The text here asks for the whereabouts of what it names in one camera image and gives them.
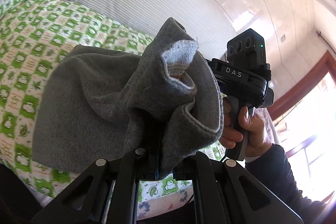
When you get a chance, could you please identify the grey sweat pants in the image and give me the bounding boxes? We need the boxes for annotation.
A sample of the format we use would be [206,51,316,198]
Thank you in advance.
[32,18,224,180]

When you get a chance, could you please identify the person's right forearm sleeve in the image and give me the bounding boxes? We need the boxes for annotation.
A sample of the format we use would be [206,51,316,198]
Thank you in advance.
[245,144,326,223]

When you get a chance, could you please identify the person's right hand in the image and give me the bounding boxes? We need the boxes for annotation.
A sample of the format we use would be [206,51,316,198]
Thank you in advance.
[219,100,272,157]

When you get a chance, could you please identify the green patterned bed sheet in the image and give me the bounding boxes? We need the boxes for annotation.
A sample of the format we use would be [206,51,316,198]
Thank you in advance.
[0,0,227,212]

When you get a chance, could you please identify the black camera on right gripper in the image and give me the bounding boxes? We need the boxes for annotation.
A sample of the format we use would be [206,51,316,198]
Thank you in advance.
[227,28,271,80]

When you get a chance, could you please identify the brown wooden door frame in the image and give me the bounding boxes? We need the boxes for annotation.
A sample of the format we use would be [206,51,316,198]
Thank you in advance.
[268,51,336,121]

